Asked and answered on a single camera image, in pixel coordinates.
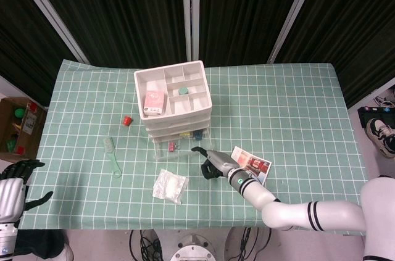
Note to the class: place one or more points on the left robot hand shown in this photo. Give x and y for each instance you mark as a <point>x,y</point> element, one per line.
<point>10,199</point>

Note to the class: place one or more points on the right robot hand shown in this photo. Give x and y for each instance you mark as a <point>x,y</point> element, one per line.
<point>220,161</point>

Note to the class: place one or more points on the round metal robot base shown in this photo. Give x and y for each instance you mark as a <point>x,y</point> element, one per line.
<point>192,250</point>

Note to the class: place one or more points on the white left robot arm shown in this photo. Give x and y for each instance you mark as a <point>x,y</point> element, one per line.
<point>6,242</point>

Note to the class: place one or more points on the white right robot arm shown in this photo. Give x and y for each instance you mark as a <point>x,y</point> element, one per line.
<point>277,211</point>

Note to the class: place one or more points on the white drawer organizer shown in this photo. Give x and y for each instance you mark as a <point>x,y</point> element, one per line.
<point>174,121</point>

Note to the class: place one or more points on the blue correction tape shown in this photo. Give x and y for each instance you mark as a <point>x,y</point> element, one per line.
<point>198,135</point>

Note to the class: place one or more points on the red photo postcard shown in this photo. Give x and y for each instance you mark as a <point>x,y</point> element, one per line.
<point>257,165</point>

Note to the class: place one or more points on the yellow plastic clip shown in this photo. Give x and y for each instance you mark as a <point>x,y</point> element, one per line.
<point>184,134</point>

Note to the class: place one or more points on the red toy block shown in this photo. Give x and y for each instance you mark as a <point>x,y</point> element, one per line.
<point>20,150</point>
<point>32,107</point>

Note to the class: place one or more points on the pink binder clip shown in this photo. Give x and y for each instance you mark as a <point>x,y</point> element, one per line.
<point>171,147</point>

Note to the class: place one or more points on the green toy figure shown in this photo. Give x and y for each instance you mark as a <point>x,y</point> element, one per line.
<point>11,145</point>

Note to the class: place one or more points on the white plastic wrapped packet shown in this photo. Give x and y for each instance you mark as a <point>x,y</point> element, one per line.
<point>169,186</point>

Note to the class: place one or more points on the brown cardboard box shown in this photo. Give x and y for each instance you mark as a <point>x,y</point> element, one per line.
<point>34,134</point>

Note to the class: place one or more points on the teal round eraser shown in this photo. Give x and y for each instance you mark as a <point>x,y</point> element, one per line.
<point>184,91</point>

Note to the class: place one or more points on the green checked tablecloth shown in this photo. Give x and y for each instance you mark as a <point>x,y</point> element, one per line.
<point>277,103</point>

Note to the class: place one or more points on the green toy ball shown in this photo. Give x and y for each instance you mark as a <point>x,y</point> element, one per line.
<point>19,113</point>

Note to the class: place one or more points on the pink card box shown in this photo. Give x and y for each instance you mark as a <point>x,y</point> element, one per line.
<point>155,102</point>

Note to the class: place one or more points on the black equipment case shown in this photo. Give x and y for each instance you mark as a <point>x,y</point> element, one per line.
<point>364,116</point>

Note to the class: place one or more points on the black curtain panel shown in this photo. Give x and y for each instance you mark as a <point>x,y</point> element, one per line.
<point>247,11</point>
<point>18,42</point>
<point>123,11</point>
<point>355,26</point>

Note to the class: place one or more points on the black and white sneaker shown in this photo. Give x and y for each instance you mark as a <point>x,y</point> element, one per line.
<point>381,134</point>

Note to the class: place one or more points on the white frame pole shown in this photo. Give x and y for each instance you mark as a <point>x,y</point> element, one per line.
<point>293,14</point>
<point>190,11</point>
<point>52,17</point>

